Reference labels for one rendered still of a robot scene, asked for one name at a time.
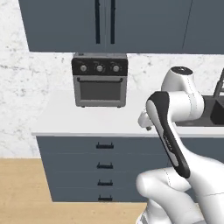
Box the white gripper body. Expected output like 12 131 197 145
137 109 153 131

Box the toaster oven glass door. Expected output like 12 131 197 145
73 75 127 108

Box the grey toaster oven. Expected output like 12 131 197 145
71 52 129 109

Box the blue-grey base cupboard door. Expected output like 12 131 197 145
176 136 224 166

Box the black sink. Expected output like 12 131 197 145
174 94 224 128

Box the blue-grey drawer front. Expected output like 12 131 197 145
40 154 173 174
45 171 173 189
49 187 147 203
36 136 166 156

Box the black tap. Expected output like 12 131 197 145
212 67 224 99

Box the black drawer handle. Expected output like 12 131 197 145
96 179 114 187
96 162 115 170
95 142 115 150
97 194 114 202

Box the black toaster oven door handle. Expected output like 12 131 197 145
76 76 124 84

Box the blue-grey wall cupboard door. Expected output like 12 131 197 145
104 0 193 54
17 0 106 53
182 0 224 55

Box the black wall cupboard handle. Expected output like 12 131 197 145
94 0 102 45
109 0 116 46

